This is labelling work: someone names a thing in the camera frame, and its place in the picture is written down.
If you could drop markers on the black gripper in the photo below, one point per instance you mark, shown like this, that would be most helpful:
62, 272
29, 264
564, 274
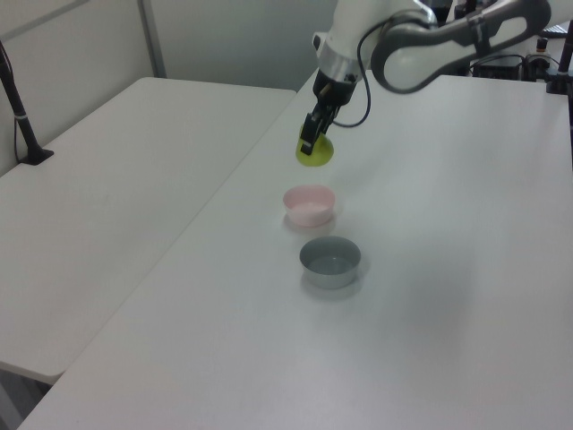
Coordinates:
333, 94

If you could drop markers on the green pear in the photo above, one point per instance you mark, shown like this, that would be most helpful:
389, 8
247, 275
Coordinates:
323, 154

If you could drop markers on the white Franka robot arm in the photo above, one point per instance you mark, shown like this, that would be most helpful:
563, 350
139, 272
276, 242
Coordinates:
403, 62

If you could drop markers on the pink bowl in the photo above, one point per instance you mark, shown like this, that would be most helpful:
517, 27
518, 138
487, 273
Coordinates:
309, 208

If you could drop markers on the grey bowl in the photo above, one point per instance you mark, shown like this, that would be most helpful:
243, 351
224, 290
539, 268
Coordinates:
330, 264

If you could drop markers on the black electronics box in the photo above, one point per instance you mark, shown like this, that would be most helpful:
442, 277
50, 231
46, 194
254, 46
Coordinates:
501, 67

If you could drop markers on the white side table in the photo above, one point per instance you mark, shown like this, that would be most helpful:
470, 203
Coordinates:
112, 201

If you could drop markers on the black pole with clamp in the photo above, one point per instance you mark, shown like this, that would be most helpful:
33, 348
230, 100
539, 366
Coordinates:
563, 62

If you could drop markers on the grey metal partition post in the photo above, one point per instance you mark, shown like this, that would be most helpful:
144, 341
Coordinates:
152, 40

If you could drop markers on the black camera stand with base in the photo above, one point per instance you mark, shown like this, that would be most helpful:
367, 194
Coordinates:
22, 123

